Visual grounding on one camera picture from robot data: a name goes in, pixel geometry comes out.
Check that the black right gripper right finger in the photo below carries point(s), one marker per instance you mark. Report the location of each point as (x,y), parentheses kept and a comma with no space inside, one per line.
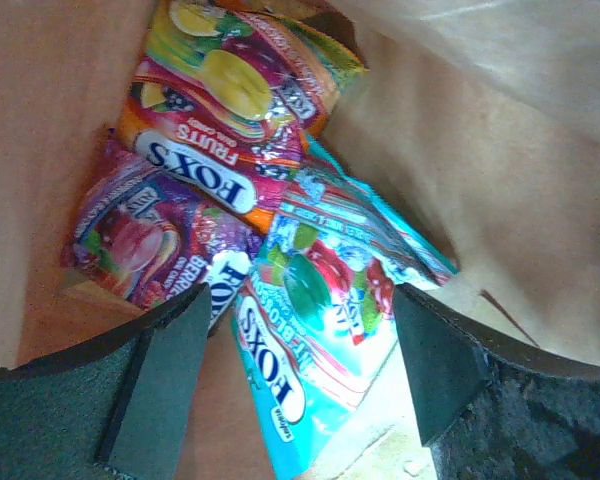
(489,406)

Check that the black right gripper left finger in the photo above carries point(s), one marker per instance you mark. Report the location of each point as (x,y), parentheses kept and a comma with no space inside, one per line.
(113,407)

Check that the teal Fox's mint blossom bag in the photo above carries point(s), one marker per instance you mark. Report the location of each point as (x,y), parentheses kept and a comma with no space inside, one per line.
(314,321)

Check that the orange Fox's fruits candy bag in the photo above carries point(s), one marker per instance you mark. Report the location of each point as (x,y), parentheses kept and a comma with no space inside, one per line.
(228,100)

